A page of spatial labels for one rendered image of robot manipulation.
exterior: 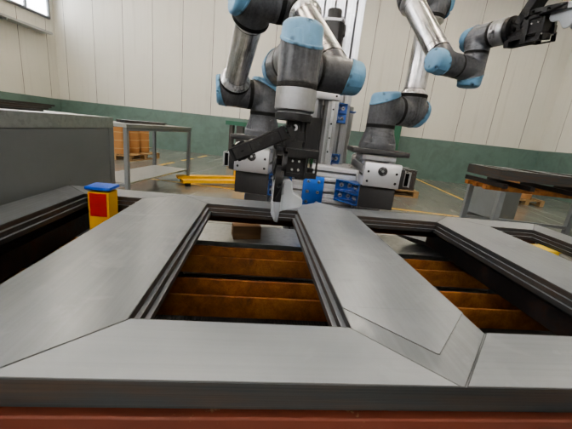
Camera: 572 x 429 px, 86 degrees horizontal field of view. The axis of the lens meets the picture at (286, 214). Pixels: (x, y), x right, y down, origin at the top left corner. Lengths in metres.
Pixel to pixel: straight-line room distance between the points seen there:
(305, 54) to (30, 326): 0.53
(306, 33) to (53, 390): 0.57
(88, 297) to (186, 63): 11.28
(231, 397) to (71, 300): 0.24
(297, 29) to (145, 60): 11.69
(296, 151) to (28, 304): 0.44
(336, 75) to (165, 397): 0.62
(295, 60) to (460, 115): 11.03
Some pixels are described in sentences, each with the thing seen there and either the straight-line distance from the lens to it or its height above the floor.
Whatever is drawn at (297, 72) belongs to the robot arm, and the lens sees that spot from 0.58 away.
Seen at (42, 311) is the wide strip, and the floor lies 0.85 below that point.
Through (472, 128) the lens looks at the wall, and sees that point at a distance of 11.71.
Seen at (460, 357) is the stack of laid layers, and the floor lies 0.85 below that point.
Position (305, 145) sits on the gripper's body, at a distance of 0.59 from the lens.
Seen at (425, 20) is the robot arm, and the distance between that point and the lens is 1.31.
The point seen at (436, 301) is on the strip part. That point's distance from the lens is 0.54.
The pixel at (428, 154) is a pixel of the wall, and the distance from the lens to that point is 11.25.
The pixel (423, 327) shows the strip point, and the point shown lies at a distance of 0.46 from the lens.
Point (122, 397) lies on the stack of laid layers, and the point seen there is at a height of 0.83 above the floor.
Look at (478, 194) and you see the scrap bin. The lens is 6.32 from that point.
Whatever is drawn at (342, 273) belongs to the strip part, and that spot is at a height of 0.85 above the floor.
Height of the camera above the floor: 1.07
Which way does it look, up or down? 15 degrees down
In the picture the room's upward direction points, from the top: 6 degrees clockwise
